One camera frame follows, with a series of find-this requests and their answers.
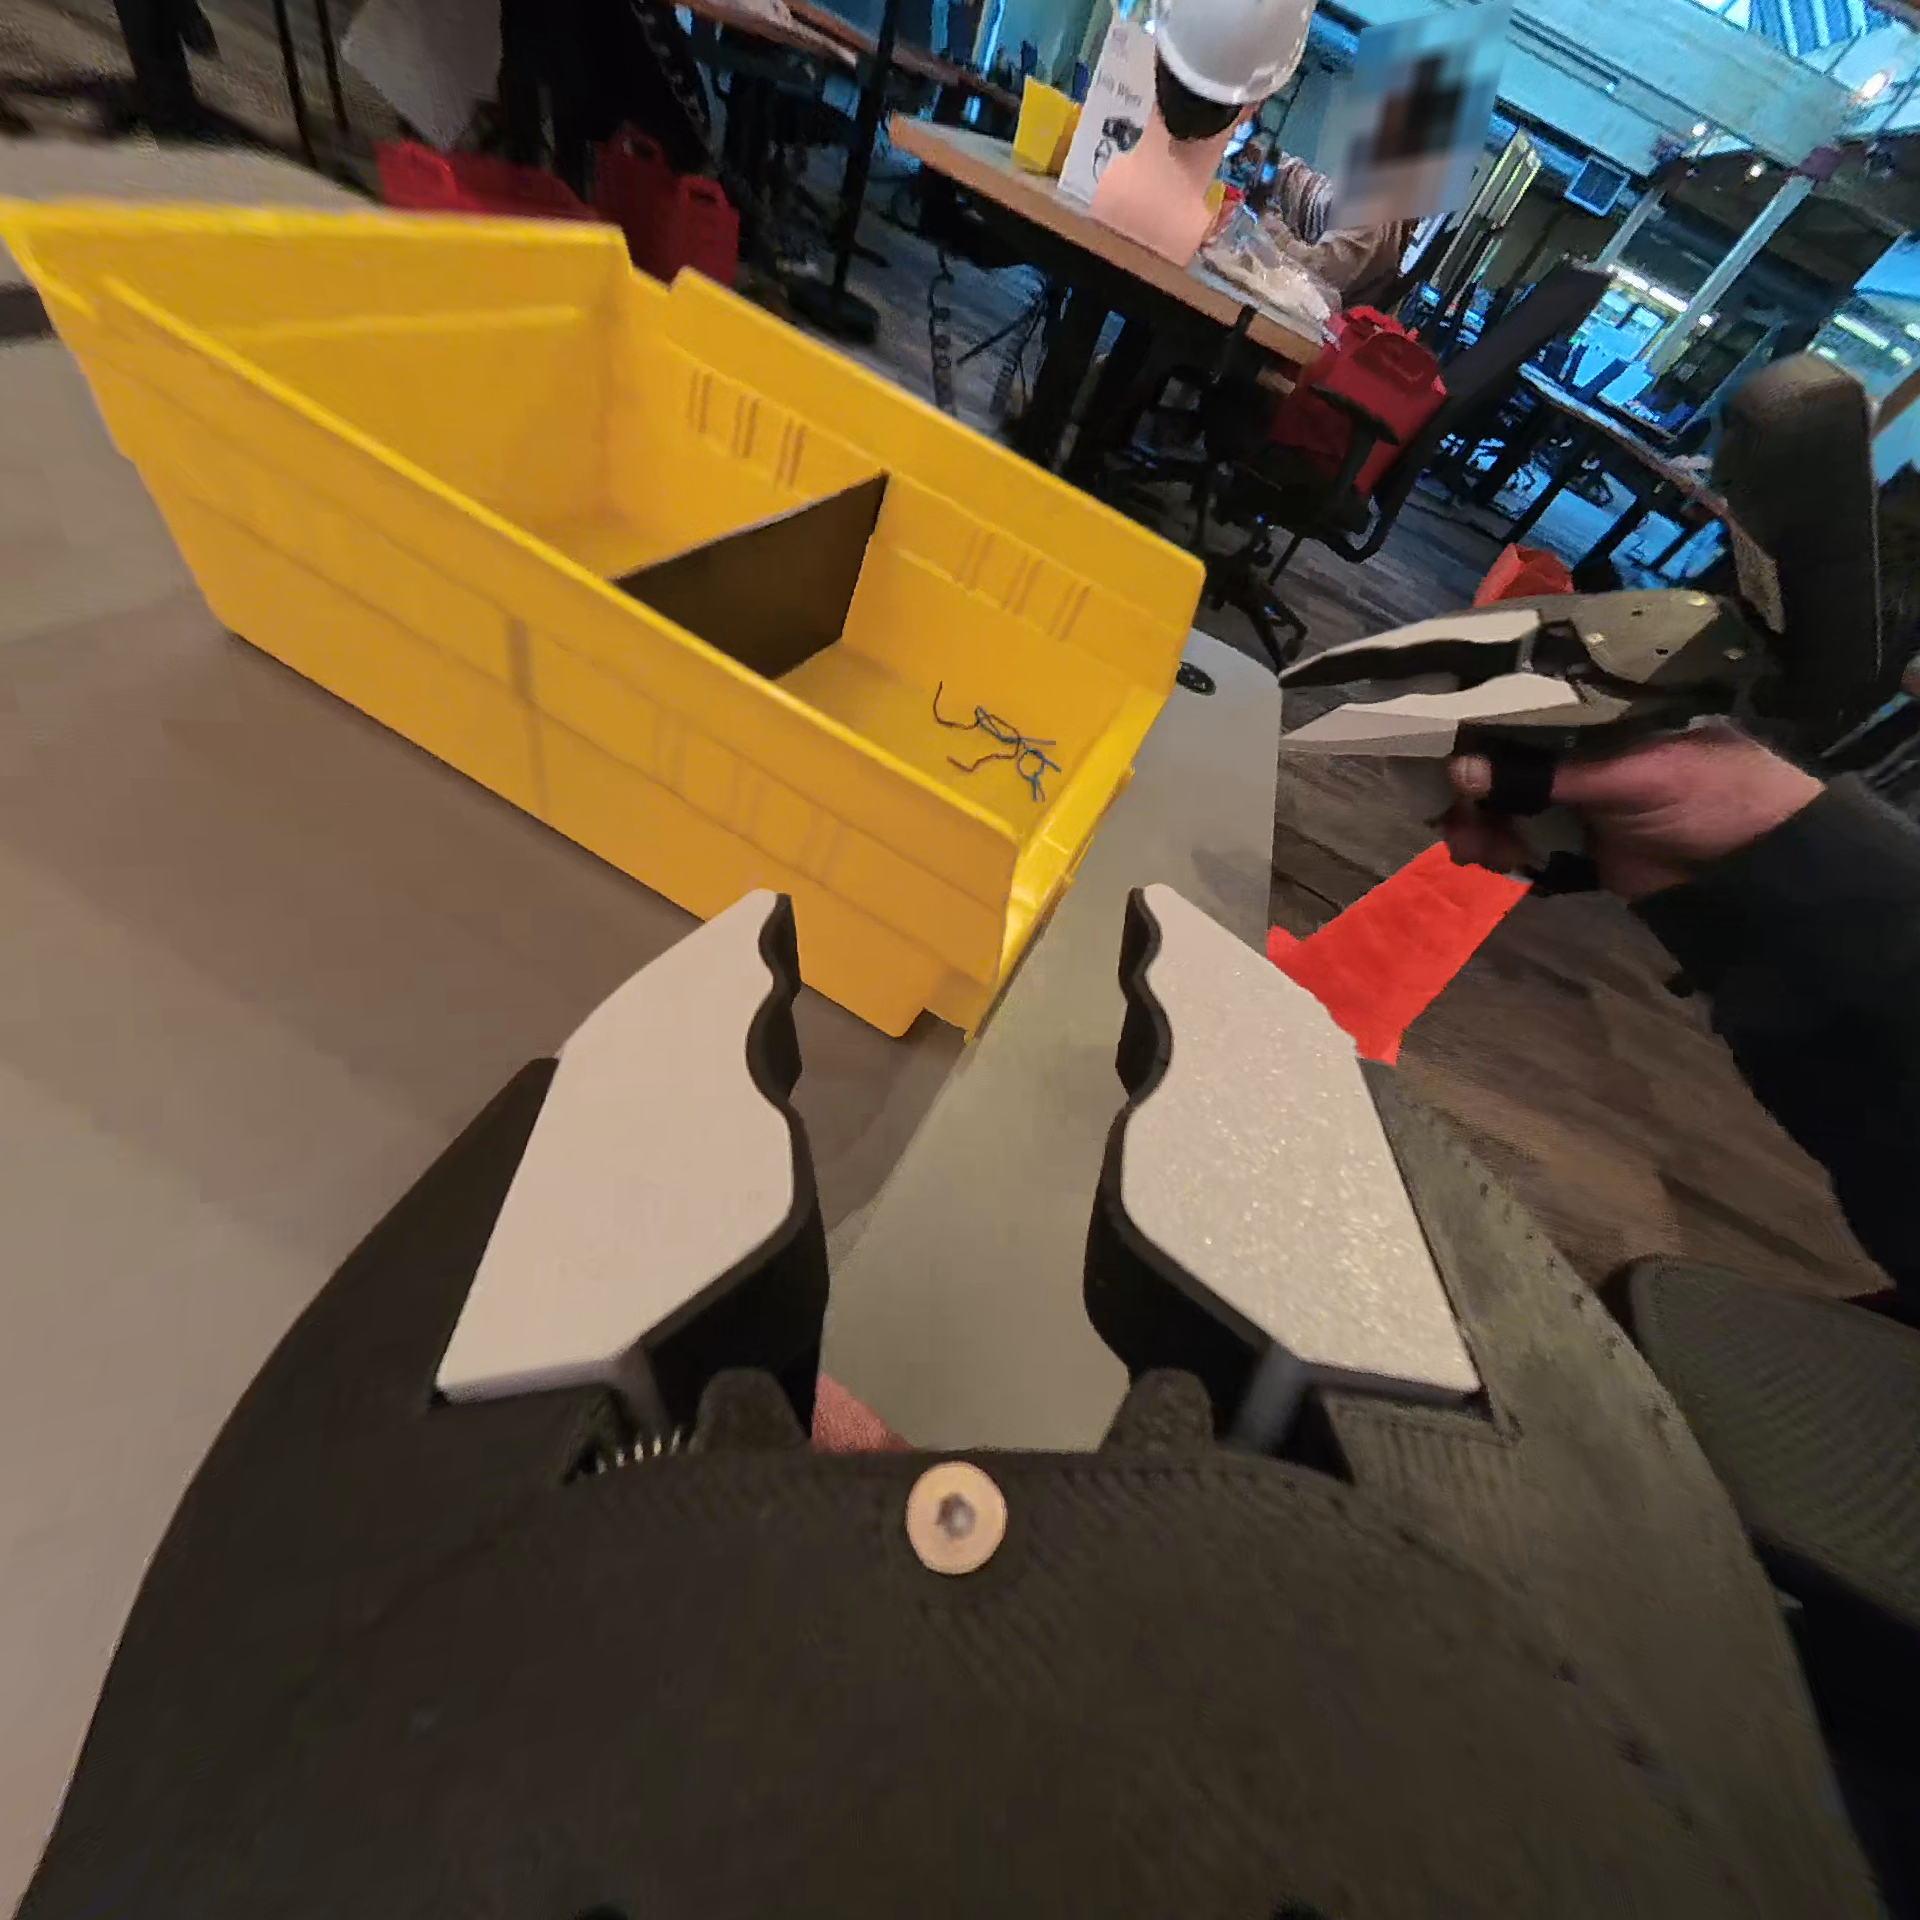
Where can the person's right hand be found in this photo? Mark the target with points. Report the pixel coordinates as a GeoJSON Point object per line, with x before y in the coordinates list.
{"type": "Point", "coordinates": [1680, 812]}

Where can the black office chair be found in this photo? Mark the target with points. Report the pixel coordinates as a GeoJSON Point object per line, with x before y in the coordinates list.
{"type": "Point", "coordinates": [1799, 496]}
{"type": "Point", "coordinates": [1396, 526]}

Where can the pink mannequin head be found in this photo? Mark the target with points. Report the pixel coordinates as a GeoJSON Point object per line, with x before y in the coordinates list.
{"type": "Point", "coordinates": [1163, 188]}

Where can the long wooden table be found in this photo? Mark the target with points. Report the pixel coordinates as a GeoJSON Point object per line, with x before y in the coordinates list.
{"type": "Point", "coordinates": [1020, 188]}

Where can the blue twist ties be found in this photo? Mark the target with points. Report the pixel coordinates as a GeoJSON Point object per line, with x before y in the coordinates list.
{"type": "Point", "coordinates": [998, 744]}

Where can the black mesh chair seat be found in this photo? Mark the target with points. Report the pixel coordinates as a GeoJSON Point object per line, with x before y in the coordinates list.
{"type": "Point", "coordinates": [1784, 1426]}

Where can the white hard hat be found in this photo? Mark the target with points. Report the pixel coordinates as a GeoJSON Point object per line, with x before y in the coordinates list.
{"type": "Point", "coordinates": [1231, 45]}

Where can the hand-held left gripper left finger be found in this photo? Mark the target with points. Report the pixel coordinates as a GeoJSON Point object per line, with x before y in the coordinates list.
{"type": "Point", "coordinates": [646, 1171]}

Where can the small yellow bin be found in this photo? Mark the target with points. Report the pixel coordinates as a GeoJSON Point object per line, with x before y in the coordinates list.
{"type": "Point", "coordinates": [1045, 128]}

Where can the white product box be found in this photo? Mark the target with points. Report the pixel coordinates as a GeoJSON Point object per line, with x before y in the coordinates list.
{"type": "Point", "coordinates": [1108, 113]}

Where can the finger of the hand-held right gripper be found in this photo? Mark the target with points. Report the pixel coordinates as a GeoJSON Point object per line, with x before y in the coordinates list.
{"type": "Point", "coordinates": [1425, 649]}
{"type": "Point", "coordinates": [1440, 724]}

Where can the person's left hand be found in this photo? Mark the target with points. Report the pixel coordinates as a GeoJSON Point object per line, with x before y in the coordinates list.
{"type": "Point", "coordinates": [855, 1422]}

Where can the red bag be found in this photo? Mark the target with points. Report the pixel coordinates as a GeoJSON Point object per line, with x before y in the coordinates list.
{"type": "Point", "coordinates": [1522, 579]}
{"type": "Point", "coordinates": [1357, 399]}
{"type": "Point", "coordinates": [668, 210]}
{"type": "Point", "coordinates": [480, 181]}

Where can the yellow bin with divider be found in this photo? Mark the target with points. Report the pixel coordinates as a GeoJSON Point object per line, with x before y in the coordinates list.
{"type": "Point", "coordinates": [374, 496]}

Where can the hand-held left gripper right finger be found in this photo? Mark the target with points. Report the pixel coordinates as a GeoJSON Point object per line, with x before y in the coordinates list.
{"type": "Point", "coordinates": [1275, 1186]}

